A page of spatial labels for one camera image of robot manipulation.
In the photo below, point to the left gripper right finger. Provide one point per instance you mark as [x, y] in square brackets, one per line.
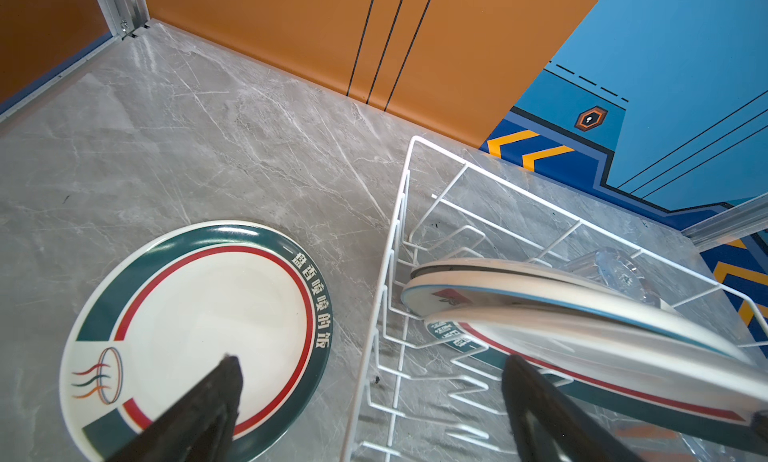
[546, 424]

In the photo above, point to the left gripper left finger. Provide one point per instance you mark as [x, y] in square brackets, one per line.
[199, 426]

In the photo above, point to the green red rimmed plate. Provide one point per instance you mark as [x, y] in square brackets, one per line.
[165, 317]

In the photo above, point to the white wire dish rack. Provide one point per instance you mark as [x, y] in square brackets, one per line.
[427, 392]

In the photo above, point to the watermelon pattern plate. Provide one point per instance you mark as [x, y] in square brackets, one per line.
[467, 282]

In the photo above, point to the clear glass back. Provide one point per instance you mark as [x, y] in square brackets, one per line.
[616, 270]

